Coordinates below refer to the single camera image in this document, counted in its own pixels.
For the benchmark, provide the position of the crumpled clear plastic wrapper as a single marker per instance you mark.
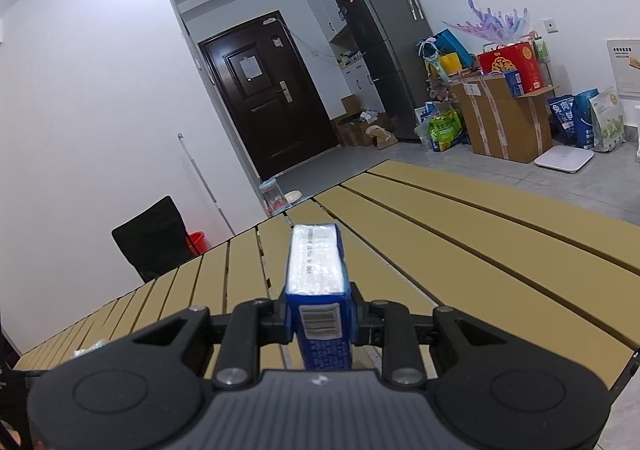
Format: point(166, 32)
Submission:
point(89, 349)

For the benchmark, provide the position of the small cardboard box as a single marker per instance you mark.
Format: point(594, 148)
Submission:
point(350, 127)

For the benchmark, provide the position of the white bowl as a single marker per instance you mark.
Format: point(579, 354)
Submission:
point(293, 197)

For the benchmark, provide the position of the dark brown door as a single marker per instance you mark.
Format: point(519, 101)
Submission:
point(270, 94)

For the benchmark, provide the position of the clear plastic container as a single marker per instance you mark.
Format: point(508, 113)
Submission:
point(271, 197)

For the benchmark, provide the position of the grey refrigerator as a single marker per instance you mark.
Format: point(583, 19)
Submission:
point(385, 44)

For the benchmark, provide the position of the white and green bag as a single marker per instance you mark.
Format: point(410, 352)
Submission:
point(609, 119)

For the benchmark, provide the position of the white printed board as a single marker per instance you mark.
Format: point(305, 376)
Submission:
point(625, 67)

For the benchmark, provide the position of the large cardboard box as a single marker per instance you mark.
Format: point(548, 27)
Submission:
point(500, 124)

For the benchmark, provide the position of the white wall switch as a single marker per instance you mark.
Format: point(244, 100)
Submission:
point(550, 25)

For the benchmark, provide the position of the red bucket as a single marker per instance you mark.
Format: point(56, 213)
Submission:
point(196, 242)

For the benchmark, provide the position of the white mop pole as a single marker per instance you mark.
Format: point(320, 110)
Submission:
point(205, 185)

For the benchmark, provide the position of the small blue box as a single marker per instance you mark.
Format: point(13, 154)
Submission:
point(514, 82)

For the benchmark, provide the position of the blue printed bag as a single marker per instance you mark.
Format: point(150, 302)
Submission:
point(572, 119)

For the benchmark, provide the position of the tan folding table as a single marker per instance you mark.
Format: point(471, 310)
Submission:
point(450, 240)

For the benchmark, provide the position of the purple paper decoration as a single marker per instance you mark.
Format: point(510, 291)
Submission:
point(495, 22)

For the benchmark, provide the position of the blue carton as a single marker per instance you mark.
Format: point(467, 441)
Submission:
point(320, 280)

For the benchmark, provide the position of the white bathroom scale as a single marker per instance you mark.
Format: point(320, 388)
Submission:
point(564, 158)

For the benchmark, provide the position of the beige boots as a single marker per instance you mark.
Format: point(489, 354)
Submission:
point(382, 137)

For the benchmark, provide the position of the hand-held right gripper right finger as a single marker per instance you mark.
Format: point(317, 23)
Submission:
point(362, 325)

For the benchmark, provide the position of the black folding chair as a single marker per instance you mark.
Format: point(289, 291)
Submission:
point(150, 240)

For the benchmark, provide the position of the red gift box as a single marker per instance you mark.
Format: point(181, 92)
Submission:
point(510, 64)

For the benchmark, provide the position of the blue gift bag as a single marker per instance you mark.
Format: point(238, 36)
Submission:
point(452, 42)

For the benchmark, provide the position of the green printed bag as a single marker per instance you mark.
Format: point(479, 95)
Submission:
point(446, 129)

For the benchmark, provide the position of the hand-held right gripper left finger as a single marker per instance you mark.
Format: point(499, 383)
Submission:
point(277, 325)

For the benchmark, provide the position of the yellow gift bag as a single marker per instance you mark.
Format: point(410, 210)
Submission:
point(450, 63)

